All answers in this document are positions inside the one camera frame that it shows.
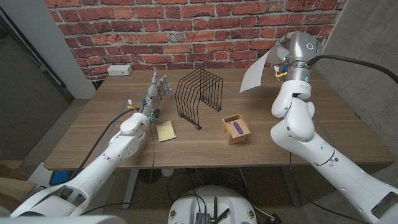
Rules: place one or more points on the brown cardboard box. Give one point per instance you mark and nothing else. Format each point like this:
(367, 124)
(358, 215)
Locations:
(15, 186)

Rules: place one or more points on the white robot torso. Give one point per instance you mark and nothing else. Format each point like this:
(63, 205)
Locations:
(211, 199)

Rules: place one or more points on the blue object under table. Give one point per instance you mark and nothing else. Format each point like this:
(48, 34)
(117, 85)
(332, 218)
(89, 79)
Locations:
(59, 177)

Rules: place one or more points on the white power outlet strip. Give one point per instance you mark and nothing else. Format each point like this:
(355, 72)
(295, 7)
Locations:
(119, 70)

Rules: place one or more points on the white table leg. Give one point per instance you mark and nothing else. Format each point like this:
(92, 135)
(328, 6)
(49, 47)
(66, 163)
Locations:
(130, 186)

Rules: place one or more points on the black antenna module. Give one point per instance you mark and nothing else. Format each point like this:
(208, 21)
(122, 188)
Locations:
(203, 217)

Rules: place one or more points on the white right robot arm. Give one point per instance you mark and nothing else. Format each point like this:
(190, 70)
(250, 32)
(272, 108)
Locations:
(298, 124)

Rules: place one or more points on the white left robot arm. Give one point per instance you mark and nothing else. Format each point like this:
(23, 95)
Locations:
(102, 165)

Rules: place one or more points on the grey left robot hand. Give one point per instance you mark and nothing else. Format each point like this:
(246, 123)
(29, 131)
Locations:
(154, 96)

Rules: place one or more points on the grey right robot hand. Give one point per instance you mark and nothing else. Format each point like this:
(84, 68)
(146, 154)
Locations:
(301, 46)

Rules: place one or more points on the small wooden box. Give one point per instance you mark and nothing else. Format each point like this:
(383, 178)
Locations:
(235, 130)

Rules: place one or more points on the yellow sticky note pad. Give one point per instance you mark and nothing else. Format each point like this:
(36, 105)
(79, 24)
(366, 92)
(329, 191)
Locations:
(166, 131)

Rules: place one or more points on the red brick printed backdrop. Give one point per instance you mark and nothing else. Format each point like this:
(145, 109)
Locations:
(140, 31)

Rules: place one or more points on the white paper file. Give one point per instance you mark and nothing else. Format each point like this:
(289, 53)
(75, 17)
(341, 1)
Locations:
(255, 74)

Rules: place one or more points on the grey table leg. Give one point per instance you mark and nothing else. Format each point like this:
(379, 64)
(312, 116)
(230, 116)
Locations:
(287, 186)

